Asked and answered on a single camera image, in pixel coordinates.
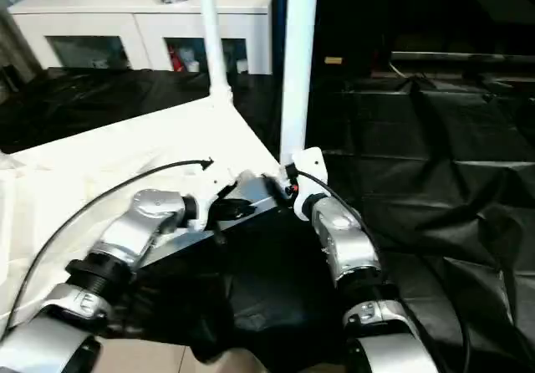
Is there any white plastic table leg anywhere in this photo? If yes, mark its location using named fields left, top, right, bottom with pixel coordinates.
left=278, top=0, right=321, bottom=168
left=193, top=0, right=236, bottom=108

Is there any black work mat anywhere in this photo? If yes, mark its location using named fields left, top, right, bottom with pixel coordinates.
left=0, top=55, right=535, bottom=372

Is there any red bottle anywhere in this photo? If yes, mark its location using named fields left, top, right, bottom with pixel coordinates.
left=169, top=45, right=185, bottom=71

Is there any dark low shelf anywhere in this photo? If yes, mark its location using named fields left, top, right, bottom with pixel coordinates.
left=391, top=52, right=535, bottom=78

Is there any white cabinet with glass doors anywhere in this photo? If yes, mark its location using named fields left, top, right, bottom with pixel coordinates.
left=8, top=0, right=277, bottom=76

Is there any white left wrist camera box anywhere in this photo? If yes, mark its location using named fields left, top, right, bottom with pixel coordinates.
left=189, top=162, right=245, bottom=225

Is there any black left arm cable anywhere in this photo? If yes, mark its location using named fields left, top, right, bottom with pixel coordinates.
left=0, top=158, right=215, bottom=328

